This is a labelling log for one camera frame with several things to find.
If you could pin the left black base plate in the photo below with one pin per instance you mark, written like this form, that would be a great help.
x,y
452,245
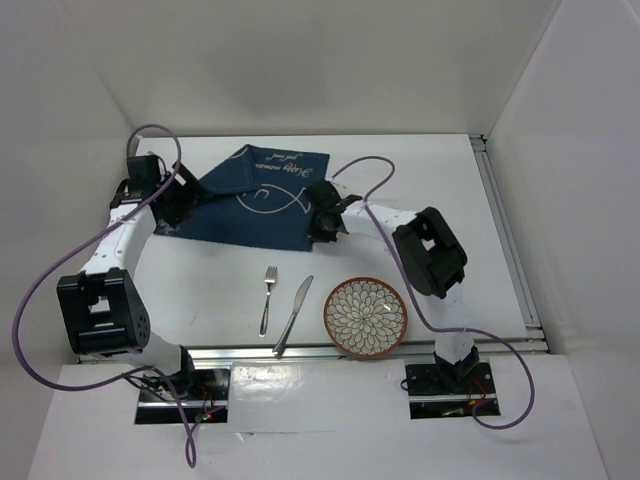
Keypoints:
x,y
205,400

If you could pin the blue fish placemat cloth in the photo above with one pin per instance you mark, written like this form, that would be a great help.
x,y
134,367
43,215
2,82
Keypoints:
x,y
257,200

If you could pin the front aluminium rail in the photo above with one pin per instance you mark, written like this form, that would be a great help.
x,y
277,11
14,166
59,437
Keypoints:
x,y
534,344

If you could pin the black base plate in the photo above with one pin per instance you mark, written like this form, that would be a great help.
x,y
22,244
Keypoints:
x,y
430,398
205,400

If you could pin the silver fork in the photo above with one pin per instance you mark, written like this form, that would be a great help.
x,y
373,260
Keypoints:
x,y
270,280

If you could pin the floral patterned ceramic plate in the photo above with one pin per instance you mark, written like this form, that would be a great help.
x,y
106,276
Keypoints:
x,y
365,317

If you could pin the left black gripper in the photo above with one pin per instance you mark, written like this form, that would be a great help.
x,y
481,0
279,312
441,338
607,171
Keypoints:
x,y
176,216

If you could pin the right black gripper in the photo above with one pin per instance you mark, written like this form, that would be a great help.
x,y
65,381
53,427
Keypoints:
x,y
318,233

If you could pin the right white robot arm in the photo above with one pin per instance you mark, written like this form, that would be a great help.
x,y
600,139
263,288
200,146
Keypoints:
x,y
430,259

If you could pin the silver table knife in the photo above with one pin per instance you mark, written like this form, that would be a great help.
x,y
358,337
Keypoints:
x,y
300,296

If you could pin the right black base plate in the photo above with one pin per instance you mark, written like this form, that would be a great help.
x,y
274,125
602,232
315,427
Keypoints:
x,y
430,398

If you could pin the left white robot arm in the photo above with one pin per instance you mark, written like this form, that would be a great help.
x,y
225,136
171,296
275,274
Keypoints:
x,y
104,314

